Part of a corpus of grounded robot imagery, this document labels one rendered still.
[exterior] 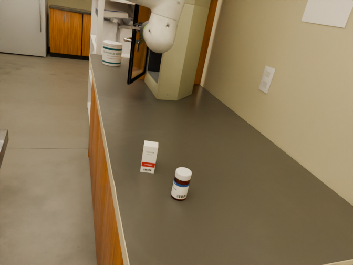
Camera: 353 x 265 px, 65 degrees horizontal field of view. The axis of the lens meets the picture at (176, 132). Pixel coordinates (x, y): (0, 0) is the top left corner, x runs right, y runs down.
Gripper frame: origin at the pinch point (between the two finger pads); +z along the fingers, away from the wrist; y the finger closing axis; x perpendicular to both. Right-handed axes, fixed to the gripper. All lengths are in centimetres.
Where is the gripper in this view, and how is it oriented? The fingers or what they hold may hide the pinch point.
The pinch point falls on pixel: (141, 26)
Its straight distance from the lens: 140.1
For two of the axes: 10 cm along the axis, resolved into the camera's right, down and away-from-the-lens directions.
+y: -9.4, -0.2, -3.5
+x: -1.7, 9.0, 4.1
